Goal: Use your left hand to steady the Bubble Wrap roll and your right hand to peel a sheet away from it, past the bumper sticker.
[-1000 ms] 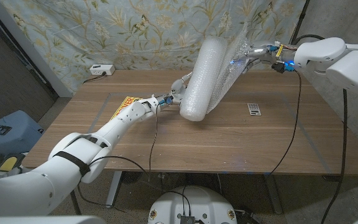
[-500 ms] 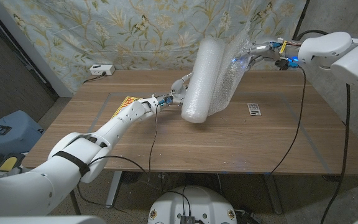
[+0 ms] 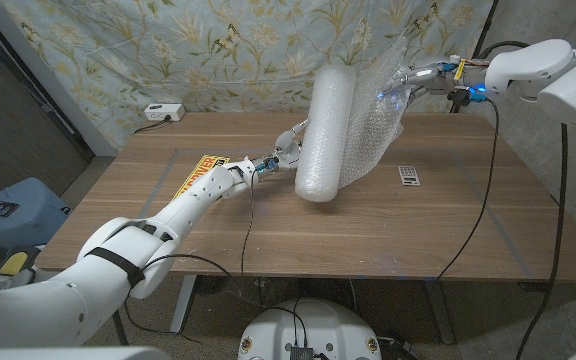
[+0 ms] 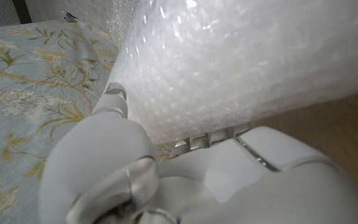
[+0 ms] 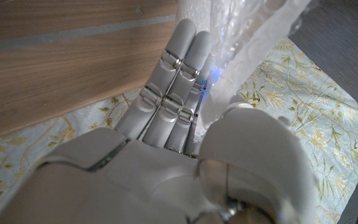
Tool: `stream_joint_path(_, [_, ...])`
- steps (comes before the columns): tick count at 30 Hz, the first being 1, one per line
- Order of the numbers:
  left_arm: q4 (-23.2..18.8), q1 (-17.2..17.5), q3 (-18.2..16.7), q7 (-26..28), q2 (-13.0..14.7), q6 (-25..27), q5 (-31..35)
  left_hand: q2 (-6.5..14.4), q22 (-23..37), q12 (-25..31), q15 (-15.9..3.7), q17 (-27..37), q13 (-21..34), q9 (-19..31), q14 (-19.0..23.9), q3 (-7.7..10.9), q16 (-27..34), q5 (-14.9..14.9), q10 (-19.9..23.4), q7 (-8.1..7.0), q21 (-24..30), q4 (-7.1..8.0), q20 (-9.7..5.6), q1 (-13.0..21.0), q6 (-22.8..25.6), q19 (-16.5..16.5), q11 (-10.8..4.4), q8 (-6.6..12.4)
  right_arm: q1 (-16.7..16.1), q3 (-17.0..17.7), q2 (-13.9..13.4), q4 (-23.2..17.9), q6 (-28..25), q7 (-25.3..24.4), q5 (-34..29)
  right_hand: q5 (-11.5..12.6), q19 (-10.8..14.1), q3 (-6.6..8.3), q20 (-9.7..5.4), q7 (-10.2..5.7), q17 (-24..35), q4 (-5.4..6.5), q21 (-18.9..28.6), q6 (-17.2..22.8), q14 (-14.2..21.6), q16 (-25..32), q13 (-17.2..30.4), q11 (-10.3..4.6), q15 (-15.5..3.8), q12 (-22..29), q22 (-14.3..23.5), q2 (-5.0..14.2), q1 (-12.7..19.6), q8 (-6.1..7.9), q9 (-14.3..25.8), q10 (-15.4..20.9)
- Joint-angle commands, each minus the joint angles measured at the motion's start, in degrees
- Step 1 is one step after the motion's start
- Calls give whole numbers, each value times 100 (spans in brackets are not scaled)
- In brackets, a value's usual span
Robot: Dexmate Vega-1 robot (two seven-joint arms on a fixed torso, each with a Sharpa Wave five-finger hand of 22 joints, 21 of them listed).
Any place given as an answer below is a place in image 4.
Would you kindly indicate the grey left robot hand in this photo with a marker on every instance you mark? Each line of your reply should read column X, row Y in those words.
column 104, row 155

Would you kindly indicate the black backdrop clamp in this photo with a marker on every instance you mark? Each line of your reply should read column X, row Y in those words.
column 69, row 16

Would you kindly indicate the clear bubble wrap roll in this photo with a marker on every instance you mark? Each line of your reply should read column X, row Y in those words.
column 228, row 62

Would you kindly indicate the floral printed backdrop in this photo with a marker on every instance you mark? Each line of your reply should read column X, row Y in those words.
column 26, row 93

